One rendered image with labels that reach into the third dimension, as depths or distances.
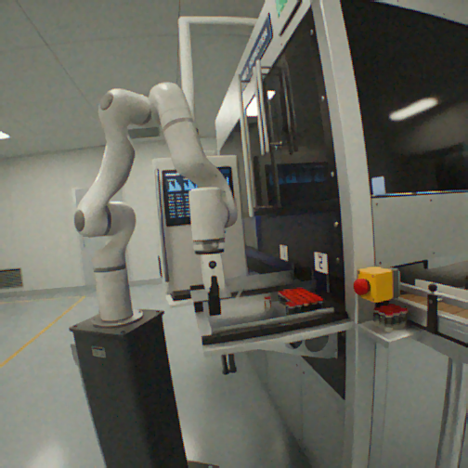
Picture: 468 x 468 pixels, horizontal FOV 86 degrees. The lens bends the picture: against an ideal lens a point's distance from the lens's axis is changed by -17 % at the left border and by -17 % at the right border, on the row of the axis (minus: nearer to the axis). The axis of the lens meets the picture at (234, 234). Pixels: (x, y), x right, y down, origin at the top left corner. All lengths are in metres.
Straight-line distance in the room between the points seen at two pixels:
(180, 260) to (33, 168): 5.70
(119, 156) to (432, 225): 0.97
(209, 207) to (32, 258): 6.39
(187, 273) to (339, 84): 1.24
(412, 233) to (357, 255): 0.20
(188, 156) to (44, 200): 6.17
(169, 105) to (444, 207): 0.85
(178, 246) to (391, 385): 1.21
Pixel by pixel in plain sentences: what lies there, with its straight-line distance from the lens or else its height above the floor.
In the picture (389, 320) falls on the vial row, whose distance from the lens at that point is 0.77.
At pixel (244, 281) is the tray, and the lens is 1.37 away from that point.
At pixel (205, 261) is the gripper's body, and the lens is 0.74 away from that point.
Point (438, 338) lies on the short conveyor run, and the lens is 0.78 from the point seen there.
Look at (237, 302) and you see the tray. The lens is 1.03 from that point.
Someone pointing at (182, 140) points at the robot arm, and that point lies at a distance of 0.80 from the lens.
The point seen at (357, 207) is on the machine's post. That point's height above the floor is 1.18.
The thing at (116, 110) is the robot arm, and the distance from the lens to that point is 0.94.
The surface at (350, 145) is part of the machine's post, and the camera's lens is 0.80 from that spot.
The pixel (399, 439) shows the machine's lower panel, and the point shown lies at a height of 0.42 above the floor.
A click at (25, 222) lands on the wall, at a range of 7.02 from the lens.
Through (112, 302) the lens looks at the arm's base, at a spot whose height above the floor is 0.94.
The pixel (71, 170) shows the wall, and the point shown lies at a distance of 6.71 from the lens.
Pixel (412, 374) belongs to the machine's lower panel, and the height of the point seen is 0.66.
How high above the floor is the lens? 1.18
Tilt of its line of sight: 3 degrees down
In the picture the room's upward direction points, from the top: 5 degrees counter-clockwise
